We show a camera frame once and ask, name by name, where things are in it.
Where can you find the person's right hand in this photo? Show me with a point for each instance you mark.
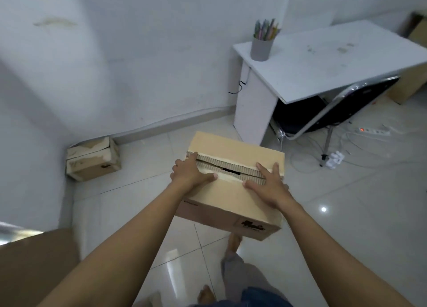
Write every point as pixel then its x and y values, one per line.
pixel 273 191

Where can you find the white desk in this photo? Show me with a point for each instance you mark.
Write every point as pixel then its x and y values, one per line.
pixel 317 63

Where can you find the person's left hand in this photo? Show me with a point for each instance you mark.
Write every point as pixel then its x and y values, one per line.
pixel 188 175

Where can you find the person's left forearm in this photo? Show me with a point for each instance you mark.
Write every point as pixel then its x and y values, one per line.
pixel 116 256

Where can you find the person's left foot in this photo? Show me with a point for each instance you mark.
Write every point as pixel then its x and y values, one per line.
pixel 206 295

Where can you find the plain brown cardboard box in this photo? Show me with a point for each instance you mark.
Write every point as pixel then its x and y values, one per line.
pixel 233 203

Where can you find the person's blue clothing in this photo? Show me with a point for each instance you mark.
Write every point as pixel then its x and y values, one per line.
pixel 263 298

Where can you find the person's right forearm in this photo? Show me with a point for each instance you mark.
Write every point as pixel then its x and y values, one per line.
pixel 340 263

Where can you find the person's grey trousers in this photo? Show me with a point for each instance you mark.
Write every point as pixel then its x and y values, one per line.
pixel 237 273

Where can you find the black chrome chair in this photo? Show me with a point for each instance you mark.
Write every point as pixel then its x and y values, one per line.
pixel 350 106

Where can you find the beige cardboard box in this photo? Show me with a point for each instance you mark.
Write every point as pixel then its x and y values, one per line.
pixel 96 166

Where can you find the white power strip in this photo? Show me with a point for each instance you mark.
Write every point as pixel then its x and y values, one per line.
pixel 373 131

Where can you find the brown wooden furniture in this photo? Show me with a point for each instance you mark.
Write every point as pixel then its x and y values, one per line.
pixel 33 270
pixel 410 83

